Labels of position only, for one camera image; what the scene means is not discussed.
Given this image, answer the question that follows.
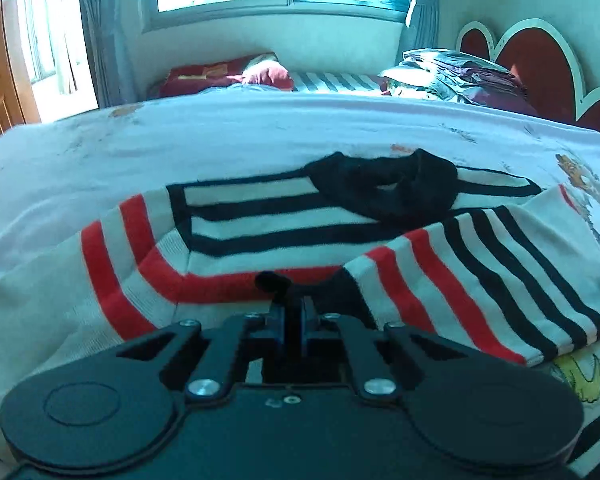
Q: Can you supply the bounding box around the wooden door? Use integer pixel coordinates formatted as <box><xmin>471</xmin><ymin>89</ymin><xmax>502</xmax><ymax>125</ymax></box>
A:
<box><xmin>0</xmin><ymin>0</ymin><xmax>42</xmax><ymax>153</ymax></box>

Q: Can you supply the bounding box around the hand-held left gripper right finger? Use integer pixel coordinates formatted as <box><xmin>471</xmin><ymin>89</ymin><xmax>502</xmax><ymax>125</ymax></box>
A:
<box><xmin>300</xmin><ymin>296</ymin><xmax>482</xmax><ymax>403</ymax></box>

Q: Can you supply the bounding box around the striped mattress cover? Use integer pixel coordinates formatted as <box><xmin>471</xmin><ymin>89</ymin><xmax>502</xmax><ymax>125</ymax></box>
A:
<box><xmin>280</xmin><ymin>71</ymin><xmax>392</xmax><ymax>95</ymax></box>

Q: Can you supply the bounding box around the light blue cloth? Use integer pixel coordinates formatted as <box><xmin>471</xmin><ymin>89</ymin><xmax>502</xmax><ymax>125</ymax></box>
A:
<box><xmin>200</xmin><ymin>82</ymin><xmax>282</xmax><ymax>97</ymax></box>

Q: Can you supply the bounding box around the blue curtain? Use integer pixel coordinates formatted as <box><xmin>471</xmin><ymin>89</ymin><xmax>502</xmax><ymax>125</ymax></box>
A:
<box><xmin>404</xmin><ymin>0</ymin><xmax>452</xmax><ymax>52</ymax></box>
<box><xmin>77</xmin><ymin>0</ymin><xmax>127</xmax><ymax>108</ymax></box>

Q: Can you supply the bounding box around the heart-shaped red headboard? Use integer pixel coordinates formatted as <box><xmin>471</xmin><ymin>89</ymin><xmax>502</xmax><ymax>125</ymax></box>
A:
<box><xmin>455</xmin><ymin>19</ymin><xmax>600</xmax><ymax>136</ymax></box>

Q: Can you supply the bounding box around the red pillow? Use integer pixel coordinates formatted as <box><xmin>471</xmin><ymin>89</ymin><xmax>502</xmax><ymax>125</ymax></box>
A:
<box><xmin>157</xmin><ymin>57</ymin><xmax>248</xmax><ymax>98</ymax></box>

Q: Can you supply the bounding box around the striped knit sweater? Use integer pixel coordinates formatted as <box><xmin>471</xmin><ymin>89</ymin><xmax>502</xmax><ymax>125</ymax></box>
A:
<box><xmin>0</xmin><ymin>150</ymin><xmax>600</xmax><ymax>480</ymax></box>

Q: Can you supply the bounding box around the bright side window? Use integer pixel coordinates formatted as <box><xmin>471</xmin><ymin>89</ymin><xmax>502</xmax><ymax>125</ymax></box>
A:
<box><xmin>2</xmin><ymin>0</ymin><xmax>100</xmax><ymax>113</ymax></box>

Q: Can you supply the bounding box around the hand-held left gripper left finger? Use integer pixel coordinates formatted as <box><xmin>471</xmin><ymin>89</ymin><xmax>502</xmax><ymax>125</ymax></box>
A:
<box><xmin>115</xmin><ymin>271</ymin><xmax>294</xmax><ymax>402</ymax></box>

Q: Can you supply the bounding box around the stack of folded bedding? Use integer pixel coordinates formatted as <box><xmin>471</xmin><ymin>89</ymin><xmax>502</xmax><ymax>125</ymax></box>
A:
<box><xmin>380</xmin><ymin>49</ymin><xmax>538</xmax><ymax>117</ymax></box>

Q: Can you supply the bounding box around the white floral bed sheet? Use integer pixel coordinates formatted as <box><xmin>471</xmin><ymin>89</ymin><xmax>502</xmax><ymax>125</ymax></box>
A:
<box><xmin>0</xmin><ymin>92</ymin><xmax>600</xmax><ymax>480</ymax></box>

